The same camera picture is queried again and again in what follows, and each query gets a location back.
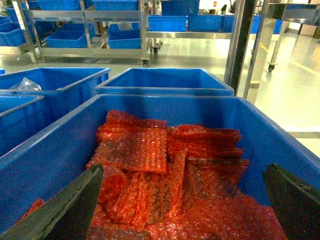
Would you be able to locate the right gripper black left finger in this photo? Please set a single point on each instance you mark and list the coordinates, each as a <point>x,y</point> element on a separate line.
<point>67,215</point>

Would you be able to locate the steel shelf rack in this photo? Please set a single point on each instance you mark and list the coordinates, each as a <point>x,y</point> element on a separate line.
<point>240,36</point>

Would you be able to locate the empty blue bin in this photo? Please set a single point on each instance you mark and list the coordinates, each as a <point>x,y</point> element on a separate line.
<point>165,81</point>
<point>21,117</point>

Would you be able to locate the blue bin with red wrap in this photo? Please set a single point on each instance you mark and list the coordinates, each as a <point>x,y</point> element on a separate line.
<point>262,141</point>

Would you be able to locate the empty blue bin rear right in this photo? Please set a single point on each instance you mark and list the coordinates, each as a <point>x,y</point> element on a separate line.
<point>165,81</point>

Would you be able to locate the red bubble wrap bags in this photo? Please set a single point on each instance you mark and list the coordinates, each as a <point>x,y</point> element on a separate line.
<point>159,182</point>

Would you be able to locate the clear plastic bag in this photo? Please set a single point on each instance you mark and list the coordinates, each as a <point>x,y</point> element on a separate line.
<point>26,85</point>

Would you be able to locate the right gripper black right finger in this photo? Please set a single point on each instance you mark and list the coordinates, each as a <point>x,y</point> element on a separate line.
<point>295,203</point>

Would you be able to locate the rear steel shelf cart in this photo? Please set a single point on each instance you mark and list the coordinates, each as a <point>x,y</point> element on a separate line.
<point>127,29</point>

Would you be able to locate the empty blue bin front left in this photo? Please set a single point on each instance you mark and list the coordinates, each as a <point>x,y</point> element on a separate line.
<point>21,117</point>

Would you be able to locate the blue bin with clear bag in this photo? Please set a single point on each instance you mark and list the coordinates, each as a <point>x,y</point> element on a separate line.
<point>63,88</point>

